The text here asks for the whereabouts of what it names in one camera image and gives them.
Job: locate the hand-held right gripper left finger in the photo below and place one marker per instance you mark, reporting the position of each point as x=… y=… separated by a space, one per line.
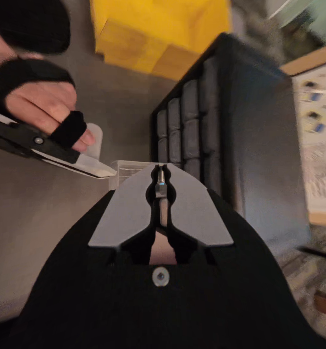
x=122 y=218

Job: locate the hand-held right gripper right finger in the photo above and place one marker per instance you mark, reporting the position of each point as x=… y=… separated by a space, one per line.
x=200 y=218

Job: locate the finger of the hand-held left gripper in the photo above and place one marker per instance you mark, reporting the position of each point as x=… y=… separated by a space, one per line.
x=95 y=142
x=81 y=163

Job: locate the clear plastic drawer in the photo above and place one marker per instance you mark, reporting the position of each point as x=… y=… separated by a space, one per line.
x=125 y=172

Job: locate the small metal screw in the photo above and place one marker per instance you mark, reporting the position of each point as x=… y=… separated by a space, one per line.
x=161 y=182

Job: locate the black drawer cabinet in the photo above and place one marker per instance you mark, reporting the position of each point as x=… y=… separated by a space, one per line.
x=261 y=136

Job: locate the yellow plastic bin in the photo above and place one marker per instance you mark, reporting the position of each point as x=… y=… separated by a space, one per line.
x=157 y=32

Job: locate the person's left hand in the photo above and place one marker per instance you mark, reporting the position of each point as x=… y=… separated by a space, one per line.
x=48 y=103

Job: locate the printed instruction sheet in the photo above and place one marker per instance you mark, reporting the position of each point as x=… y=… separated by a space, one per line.
x=318 y=147

